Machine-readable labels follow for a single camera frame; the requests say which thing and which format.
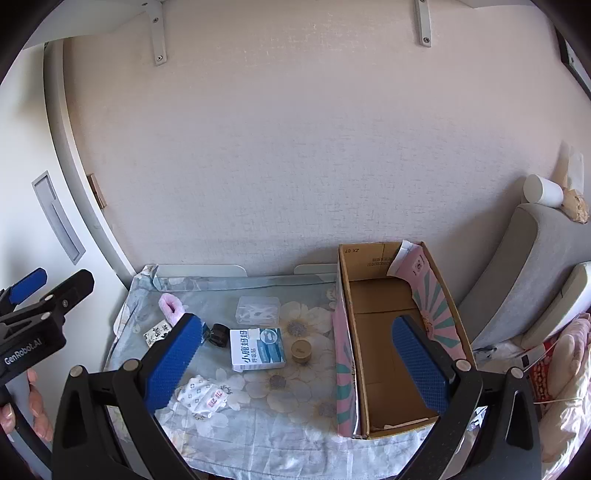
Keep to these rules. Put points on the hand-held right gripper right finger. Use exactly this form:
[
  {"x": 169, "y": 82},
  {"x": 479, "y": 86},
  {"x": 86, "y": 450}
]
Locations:
[{"x": 418, "y": 364}]

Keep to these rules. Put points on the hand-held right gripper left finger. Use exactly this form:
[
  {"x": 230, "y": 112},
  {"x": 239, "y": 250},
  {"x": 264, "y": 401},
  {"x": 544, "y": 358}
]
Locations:
[{"x": 173, "y": 364}]

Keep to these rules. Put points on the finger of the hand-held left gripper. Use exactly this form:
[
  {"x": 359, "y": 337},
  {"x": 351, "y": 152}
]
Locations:
[
  {"x": 28, "y": 284},
  {"x": 69, "y": 288}
]

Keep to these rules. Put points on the white patterned baby sock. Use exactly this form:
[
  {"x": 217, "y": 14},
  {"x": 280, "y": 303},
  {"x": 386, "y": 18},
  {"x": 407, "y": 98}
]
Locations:
[{"x": 203, "y": 397}]

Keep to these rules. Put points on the pink patterned cardboard box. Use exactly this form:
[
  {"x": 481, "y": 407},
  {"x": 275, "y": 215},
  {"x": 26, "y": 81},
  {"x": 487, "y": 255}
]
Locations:
[{"x": 383, "y": 323}]

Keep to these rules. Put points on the small round wooden jar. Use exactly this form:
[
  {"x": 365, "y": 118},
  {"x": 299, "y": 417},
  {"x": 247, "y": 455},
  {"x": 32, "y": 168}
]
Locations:
[{"x": 301, "y": 353}]

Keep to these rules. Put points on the person's left hand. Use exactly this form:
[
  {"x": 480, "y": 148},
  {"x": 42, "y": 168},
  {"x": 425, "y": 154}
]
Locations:
[{"x": 39, "y": 410}]

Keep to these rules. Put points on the small black-patterned packet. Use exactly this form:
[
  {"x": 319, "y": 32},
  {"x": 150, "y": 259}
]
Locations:
[{"x": 156, "y": 333}]

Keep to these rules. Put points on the small black round object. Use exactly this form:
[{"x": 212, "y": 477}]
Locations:
[{"x": 218, "y": 336}]

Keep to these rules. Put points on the pink fluffy hair band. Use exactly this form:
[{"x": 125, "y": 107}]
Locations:
[{"x": 170, "y": 308}]

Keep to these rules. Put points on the white wardrobe door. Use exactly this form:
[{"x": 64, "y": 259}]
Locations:
[{"x": 18, "y": 207}]

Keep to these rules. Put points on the white and blue carton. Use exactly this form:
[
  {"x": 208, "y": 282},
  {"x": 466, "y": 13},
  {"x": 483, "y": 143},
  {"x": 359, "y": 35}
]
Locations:
[{"x": 256, "y": 350}]

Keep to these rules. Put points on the clear plastic box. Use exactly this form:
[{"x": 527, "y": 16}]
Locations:
[{"x": 257, "y": 310}]

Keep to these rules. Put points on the red patterned packet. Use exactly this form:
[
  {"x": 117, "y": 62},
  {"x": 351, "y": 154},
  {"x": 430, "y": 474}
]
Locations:
[{"x": 541, "y": 376}]

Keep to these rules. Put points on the floral bed sheet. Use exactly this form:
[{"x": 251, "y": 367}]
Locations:
[{"x": 277, "y": 438}]

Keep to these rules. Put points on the grey wedge cushion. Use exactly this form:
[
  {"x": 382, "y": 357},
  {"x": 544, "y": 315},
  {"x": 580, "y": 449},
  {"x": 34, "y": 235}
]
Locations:
[{"x": 512, "y": 272}]

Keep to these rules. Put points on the pink fluffy blanket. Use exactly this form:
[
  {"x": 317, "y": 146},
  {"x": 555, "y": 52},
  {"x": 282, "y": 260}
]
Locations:
[{"x": 570, "y": 360}]

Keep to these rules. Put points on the beige cushion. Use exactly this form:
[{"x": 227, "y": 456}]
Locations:
[{"x": 561, "y": 304}]

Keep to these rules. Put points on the white cylindrical pillow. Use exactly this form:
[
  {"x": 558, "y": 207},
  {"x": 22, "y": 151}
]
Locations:
[{"x": 542, "y": 189}]

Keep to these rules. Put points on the brown crumpled bag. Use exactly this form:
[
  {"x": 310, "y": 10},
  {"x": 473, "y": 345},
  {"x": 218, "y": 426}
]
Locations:
[{"x": 575, "y": 205}]

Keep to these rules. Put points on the dark framed picture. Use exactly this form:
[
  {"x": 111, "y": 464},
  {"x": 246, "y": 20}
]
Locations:
[{"x": 575, "y": 60}]

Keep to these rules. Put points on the small wooden wall block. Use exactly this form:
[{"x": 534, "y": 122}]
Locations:
[{"x": 97, "y": 190}]

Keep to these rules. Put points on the white wall shelf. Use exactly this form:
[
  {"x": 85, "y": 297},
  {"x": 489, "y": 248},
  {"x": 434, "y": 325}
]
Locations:
[{"x": 92, "y": 23}]

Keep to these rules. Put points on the white shelf bracket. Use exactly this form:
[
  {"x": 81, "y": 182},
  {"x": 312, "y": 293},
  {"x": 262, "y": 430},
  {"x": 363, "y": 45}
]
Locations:
[
  {"x": 423, "y": 23},
  {"x": 157, "y": 32}
]

